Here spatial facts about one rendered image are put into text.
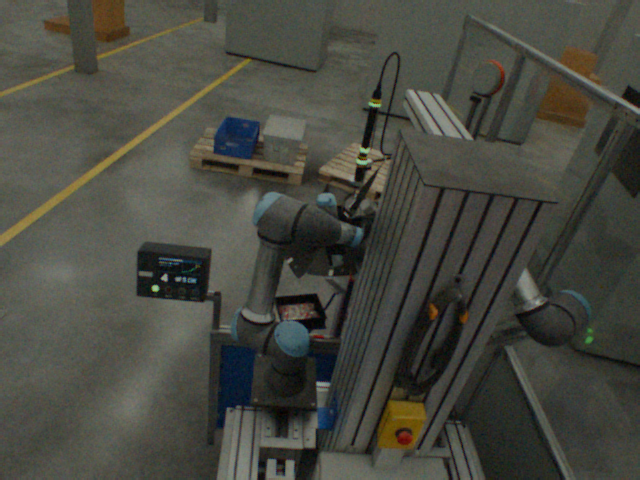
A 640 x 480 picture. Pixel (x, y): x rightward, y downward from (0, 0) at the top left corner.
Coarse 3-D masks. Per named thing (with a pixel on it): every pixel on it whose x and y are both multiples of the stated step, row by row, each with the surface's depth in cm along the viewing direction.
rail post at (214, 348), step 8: (216, 344) 204; (216, 352) 207; (216, 360) 210; (216, 368) 213; (216, 376) 216; (208, 384) 219; (216, 384) 219; (208, 392) 222; (216, 392) 223; (208, 400) 226; (208, 408) 230; (208, 416) 233; (208, 424) 237; (208, 432) 241; (208, 440) 245
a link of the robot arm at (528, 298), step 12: (528, 276) 126; (516, 288) 126; (528, 288) 125; (516, 300) 127; (528, 300) 125; (540, 300) 124; (516, 312) 127; (528, 312) 124; (540, 312) 123; (552, 312) 124; (564, 312) 126; (528, 324) 125; (540, 324) 123; (552, 324) 123; (564, 324) 124; (540, 336) 125; (552, 336) 124; (564, 336) 124
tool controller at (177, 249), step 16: (144, 256) 173; (160, 256) 174; (176, 256) 174; (192, 256) 175; (208, 256) 178; (144, 272) 175; (176, 272) 176; (192, 272) 177; (208, 272) 184; (144, 288) 178; (160, 288) 178; (176, 288) 179; (192, 288) 179; (208, 288) 190
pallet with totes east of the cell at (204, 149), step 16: (208, 128) 549; (208, 144) 514; (304, 144) 556; (192, 160) 489; (224, 160) 488; (240, 160) 494; (256, 160) 501; (304, 160) 521; (256, 176) 498; (272, 176) 503
